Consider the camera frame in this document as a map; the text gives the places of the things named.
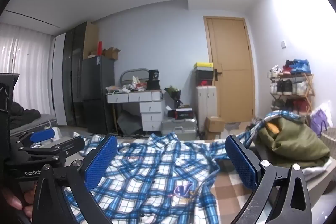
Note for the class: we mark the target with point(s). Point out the person's left hand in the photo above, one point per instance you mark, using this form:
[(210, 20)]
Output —
[(16, 203)]

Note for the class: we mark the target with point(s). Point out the white curtain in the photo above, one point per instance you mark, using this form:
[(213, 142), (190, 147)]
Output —
[(28, 53)]

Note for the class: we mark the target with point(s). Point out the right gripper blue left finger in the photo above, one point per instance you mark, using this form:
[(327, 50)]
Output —
[(50, 202)]

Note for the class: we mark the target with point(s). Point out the white narrow cabinet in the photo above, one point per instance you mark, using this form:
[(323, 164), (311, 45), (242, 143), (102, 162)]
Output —
[(206, 104)]

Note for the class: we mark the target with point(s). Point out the silver aluminium suitcase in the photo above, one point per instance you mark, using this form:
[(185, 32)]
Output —
[(185, 129)]

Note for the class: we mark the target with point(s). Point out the stacked shoe boxes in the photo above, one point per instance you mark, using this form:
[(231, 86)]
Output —
[(203, 74)]

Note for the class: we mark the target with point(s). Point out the wooden door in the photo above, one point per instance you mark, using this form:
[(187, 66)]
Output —
[(231, 55)]

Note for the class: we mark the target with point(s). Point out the olive green folded jacket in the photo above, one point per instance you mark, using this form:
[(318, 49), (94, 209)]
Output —
[(296, 143)]

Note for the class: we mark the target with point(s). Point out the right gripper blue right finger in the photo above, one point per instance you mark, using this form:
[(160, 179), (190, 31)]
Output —
[(292, 203)]

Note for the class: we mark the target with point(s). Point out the black clothes pile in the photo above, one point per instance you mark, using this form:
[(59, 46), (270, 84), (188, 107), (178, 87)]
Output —
[(20, 116)]

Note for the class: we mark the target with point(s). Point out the black refrigerator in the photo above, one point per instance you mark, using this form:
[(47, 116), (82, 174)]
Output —
[(97, 75)]

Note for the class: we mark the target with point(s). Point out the black red shoe box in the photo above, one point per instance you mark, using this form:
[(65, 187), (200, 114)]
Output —
[(181, 113)]

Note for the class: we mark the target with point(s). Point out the dark tall wardrobe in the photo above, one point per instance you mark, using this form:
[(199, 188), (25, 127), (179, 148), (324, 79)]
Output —
[(68, 52)]

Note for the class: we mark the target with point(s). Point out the wooden shoe rack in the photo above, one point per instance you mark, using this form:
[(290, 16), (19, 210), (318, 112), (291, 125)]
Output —
[(291, 87)]

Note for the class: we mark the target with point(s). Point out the cardboard box on floor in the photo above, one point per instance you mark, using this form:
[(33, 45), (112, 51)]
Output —
[(214, 126)]

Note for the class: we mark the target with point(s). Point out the purple bag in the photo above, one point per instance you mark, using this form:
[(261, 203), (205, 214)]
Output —
[(320, 119)]

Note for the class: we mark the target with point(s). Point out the white desk with drawers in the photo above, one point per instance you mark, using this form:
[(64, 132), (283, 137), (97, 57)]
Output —
[(151, 106)]

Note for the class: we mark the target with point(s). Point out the checked bed blanket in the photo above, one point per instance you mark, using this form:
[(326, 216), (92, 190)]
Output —
[(230, 193)]

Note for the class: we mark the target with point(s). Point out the cardboard box on refrigerator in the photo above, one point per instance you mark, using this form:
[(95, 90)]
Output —
[(111, 53)]

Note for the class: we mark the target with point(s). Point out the blue plaid flannel shirt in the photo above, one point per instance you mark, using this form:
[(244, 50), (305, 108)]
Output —
[(164, 180)]

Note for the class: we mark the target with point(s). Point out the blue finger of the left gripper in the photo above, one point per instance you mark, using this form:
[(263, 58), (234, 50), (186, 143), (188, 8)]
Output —
[(40, 136)]

